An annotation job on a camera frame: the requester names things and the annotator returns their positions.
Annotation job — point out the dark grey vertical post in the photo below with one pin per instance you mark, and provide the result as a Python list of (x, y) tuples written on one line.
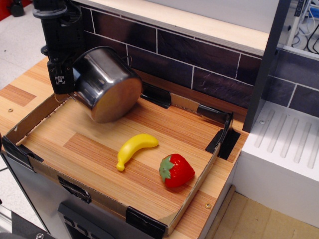
[(257, 100)]

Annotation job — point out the white sink drainboard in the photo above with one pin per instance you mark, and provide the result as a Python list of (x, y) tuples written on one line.
[(279, 163)]

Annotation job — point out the red plastic strawberry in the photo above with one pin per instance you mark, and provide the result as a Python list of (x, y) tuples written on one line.
[(175, 170)]

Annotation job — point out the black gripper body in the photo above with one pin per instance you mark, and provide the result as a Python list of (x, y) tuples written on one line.
[(64, 38)]

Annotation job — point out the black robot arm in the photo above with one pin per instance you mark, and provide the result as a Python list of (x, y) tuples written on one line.
[(48, 8)]

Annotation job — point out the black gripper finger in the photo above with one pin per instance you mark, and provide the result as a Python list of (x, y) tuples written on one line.
[(61, 77)]

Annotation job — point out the yellow plastic banana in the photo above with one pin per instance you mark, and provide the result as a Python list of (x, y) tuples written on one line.
[(131, 146)]

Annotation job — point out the silver metal pot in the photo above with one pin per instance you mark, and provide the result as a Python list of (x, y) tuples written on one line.
[(105, 84)]

